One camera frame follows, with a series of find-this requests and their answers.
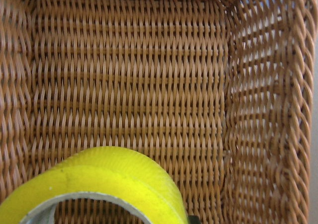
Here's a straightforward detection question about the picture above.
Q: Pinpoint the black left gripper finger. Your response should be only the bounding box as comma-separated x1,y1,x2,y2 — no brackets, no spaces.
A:
187,215,200,224

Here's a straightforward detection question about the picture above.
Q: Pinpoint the yellow transparent tape roll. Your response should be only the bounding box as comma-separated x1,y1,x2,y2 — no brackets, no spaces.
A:
0,147,188,224

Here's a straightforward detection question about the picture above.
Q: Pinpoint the brown wicker basket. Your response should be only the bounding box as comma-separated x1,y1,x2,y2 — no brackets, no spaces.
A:
0,0,318,224

